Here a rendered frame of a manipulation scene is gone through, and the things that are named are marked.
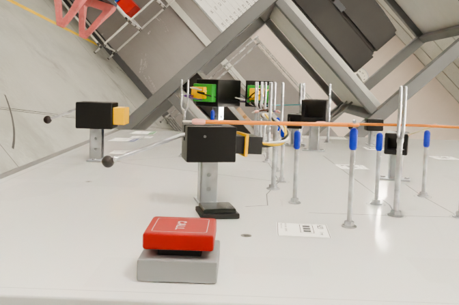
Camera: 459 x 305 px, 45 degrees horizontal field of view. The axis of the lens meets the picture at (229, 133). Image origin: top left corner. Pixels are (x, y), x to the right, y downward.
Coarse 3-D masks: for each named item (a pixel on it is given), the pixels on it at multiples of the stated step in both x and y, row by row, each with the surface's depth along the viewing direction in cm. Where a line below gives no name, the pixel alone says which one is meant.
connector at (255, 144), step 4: (236, 136) 64; (240, 136) 64; (244, 136) 64; (252, 136) 64; (256, 136) 65; (260, 136) 65; (236, 140) 64; (240, 140) 64; (244, 140) 64; (252, 140) 64; (256, 140) 64; (260, 140) 65; (236, 144) 64; (240, 144) 64; (244, 144) 64; (252, 144) 64; (256, 144) 64; (260, 144) 65; (236, 148) 64; (240, 148) 64; (248, 148) 64; (252, 148) 64; (256, 148) 64; (260, 148) 65; (236, 152) 64; (240, 152) 64; (248, 152) 64; (252, 152) 64; (256, 152) 65; (260, 152) 65
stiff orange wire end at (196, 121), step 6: (186, 120) 53; (192, 120) 53; (198, 120) 53; (204, 120) 53; (210, 120) 53; (216, 120) 53; (222, 120) 53; (228, 120) 53; (234, 120) 54; (336, 126) 55; (342, 126) 55; (348, 126) 55; (354, 126) 54
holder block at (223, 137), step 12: (192, 132) 62; (204, 132) 62; (216, 132) 62; (228, 132) 63; (192, 144) 62; (204, 144) 62; (216, 144) 63; (228, 144) 63; (192, 156) 62; (204, 156) 62; (216, 156) 63; (228, 156) 63
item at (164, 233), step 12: (156, 216) 44; (156, 228) 40; (168, 228) 40; (180, 228) 41; (192, 228) 41; (204, 228) 41; (216, 228) 43; (144, 240) 39; (156, 240) 39; (168, 240) 39; (180, 240) 39; (192, 240) 39; (204, 240) 39; (168, 252) 40; (180, 252) 40; (192, 252) 40
